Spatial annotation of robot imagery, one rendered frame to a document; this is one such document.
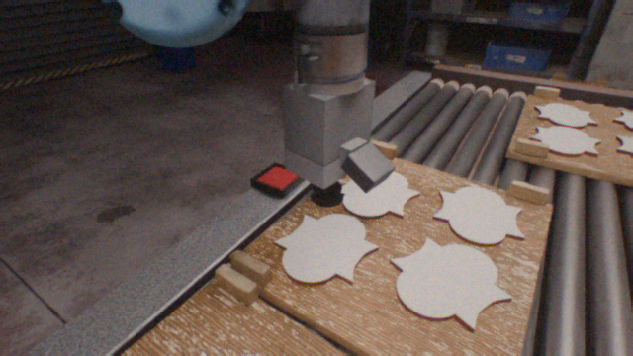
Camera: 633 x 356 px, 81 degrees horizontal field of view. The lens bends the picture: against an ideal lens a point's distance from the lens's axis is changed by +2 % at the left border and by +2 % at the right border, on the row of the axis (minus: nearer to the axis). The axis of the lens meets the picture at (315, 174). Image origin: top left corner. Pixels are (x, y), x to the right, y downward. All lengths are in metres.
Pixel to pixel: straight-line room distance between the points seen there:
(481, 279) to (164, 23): 0.45
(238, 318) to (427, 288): 0.23
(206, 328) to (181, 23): 0.34
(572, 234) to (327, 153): 0.44
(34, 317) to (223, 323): 1.58
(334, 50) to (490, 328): 0.35
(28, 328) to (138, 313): 1.45
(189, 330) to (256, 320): 0.07
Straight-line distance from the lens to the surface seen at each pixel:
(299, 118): 0.39
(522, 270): 0.57
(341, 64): 0.37
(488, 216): 0.64
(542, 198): 0.71
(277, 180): 0.69
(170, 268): 0.57
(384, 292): 0.49
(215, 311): 0.48
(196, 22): 0.21
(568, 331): 0.55
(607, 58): 4.76
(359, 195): 0.62
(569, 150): 0.91
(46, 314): 1.98
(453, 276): 0.52
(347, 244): 0.53
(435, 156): 0.82
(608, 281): 0.65
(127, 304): 0.55
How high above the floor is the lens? 1.30
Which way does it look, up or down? 32 degrees down
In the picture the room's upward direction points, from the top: straight up
